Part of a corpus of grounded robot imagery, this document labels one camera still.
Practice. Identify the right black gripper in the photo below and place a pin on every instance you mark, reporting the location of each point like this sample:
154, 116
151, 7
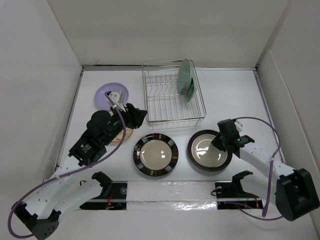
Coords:
216, 143

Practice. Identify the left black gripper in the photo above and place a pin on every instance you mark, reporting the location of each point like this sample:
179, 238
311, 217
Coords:
133, 115

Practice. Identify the teal rectangular plate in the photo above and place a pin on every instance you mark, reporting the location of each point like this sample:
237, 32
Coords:
189, 94

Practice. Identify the teal round flower plate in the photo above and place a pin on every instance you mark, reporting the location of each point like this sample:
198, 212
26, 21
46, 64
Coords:
184, 77

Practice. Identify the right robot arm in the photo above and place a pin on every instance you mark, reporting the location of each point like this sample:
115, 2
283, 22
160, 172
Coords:
291, 190

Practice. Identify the tan plate under arm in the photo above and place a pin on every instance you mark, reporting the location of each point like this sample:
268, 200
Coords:
128, 131

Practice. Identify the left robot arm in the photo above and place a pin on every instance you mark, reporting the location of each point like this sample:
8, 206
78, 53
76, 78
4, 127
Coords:
38, 213

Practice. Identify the purple plate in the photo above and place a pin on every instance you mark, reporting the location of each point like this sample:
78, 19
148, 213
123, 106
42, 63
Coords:
101, 100

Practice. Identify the black rimmed patterned plate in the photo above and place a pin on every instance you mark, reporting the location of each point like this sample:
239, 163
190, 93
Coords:
155, 154

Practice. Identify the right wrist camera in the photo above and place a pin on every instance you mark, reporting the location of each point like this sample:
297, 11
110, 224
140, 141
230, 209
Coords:
238, 125

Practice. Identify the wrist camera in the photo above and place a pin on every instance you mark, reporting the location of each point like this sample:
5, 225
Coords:
116, 97
238, 125

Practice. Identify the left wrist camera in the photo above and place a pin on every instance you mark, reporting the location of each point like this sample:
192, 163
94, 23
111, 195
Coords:
116, 97

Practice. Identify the wire dish rack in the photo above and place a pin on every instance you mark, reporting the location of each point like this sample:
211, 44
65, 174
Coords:
166, 107

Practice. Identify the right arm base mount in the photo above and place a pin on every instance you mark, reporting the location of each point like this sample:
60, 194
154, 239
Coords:
231, 196

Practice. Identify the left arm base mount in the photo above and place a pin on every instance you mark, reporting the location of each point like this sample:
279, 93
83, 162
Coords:
114, 199

